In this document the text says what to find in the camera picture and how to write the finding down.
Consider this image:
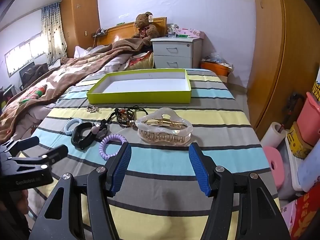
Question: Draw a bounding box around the light blue spiral hair tie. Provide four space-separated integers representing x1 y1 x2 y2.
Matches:
63 117 84 136

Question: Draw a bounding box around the black wristband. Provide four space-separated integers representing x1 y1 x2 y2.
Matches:
71 122 96 150

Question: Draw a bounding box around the purple spiral hair tie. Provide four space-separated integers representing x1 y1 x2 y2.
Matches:
99 134 128 162

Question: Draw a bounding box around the dark beaded bracelet bundle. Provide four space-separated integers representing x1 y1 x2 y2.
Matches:
115 107 137 129

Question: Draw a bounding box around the black elastic hair tie charm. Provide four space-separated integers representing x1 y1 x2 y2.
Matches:
106 105 148 128

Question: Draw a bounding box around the clear pearl hair claw clip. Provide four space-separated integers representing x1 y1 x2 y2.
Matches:
135 107 193 145

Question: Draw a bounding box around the person's left hand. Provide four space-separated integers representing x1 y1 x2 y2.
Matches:
17 190 29 215

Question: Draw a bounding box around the red green striped cushion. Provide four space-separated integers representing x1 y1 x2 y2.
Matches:
19 85 47 105

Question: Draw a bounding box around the red gift box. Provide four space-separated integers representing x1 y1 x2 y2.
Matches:
291 183 319 239

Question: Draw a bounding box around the gold beaded hair pin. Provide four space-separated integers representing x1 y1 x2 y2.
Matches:
86 105 100 113

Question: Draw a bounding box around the dark chair with clothes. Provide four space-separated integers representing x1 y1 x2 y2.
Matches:
19 62 48 89

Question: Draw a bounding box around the white paper roll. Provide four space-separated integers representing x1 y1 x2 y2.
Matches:
260 122 286 148

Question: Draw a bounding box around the brown fleece blanket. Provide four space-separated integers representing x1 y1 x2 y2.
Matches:
1 38 146 143

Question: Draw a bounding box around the yellow printed box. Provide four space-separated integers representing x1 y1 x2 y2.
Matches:
286 122 313 159

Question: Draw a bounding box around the pink plastic bucket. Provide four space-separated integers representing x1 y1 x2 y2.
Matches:
297 92 320 146

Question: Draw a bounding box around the striped table cloth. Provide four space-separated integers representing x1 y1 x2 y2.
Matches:
23 69 278 239

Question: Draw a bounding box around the dotted window curtain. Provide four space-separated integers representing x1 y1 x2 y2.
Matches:
41 2 67 65

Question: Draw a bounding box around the yellow pillow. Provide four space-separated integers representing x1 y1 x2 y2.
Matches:
124 51 154 70

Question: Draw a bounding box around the orange storage bin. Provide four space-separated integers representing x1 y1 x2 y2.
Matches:
200 61 233 77

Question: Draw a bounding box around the lime green shallow box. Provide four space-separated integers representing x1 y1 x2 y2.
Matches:
87 68 191 104

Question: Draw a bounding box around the wooden bed headboard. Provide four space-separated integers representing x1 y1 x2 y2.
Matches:
95 17 167 46

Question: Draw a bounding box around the tall wooden corner cabinet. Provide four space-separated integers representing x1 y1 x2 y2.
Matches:
60 0 100 58

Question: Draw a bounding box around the large wooden wardrobe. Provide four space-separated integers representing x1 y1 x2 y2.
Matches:
247 0 319 139

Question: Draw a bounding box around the brown teddy bear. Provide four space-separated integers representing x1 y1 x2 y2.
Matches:
132 11 159 47

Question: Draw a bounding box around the grey bedside drawer cabinet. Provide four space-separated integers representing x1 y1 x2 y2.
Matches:
151 37 202 69

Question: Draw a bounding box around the pink floral box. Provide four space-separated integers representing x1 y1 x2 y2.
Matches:
176 28 204 39

